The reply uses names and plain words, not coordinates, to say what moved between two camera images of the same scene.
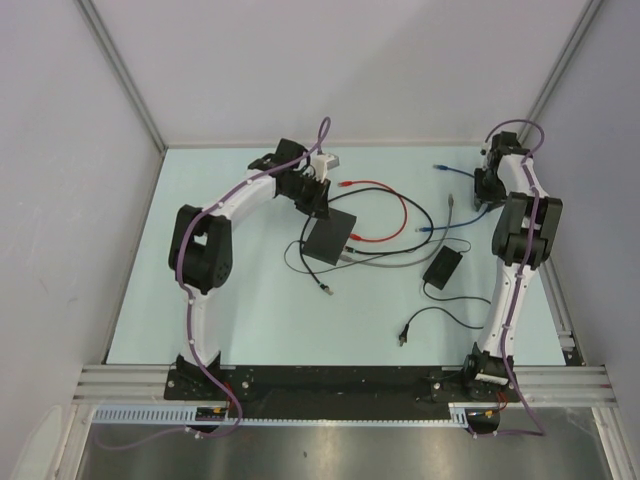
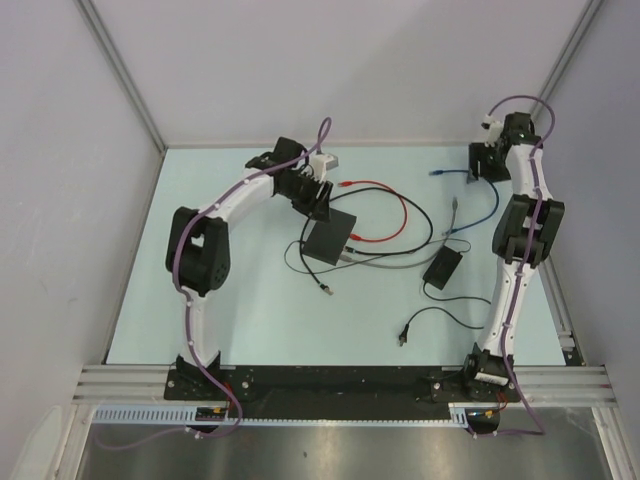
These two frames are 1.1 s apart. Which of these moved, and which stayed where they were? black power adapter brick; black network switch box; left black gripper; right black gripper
Moved: right black gripper
Stayed: left black gripper; black power adapter brick; black network switch box
